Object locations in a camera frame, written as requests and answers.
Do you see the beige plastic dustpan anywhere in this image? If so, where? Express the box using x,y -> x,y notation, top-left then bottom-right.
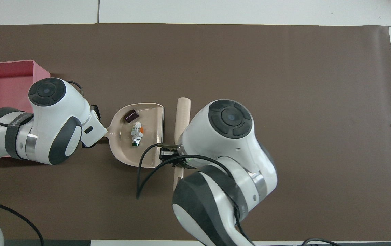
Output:
104,103 -> 165,168

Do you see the pink plastic bin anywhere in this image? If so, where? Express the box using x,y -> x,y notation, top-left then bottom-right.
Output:
0,60 -> 51,158

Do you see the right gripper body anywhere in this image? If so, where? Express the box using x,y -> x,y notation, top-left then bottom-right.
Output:
159,149 -> 197,170

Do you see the white green electronic component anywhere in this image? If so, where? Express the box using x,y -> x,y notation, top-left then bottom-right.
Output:
130,122 -> 144,148

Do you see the beige hand brush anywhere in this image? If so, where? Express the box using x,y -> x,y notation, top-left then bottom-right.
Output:
173,97 -> 192,191

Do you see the dark purple capacitor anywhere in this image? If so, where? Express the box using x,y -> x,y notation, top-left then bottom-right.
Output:
124,109 -> 140,123

